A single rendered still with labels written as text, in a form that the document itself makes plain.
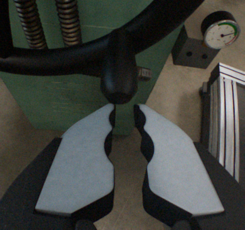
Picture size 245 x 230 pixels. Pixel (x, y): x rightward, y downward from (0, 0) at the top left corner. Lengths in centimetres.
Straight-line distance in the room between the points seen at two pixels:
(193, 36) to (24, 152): 79
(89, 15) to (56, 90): 28
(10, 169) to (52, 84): 48
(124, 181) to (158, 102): 44
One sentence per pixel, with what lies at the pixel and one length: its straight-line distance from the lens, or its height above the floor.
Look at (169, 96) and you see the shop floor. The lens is 106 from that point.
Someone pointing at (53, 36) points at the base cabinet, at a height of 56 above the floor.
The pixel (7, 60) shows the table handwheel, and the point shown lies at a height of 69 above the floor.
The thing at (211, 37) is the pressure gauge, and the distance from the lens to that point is 35.
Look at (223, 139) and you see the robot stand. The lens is 80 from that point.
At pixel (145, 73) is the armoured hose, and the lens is 34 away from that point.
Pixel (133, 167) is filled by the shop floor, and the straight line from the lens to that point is 86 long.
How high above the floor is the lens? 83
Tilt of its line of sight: 61 degrees down
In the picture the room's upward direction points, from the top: 16 degrees clockwise
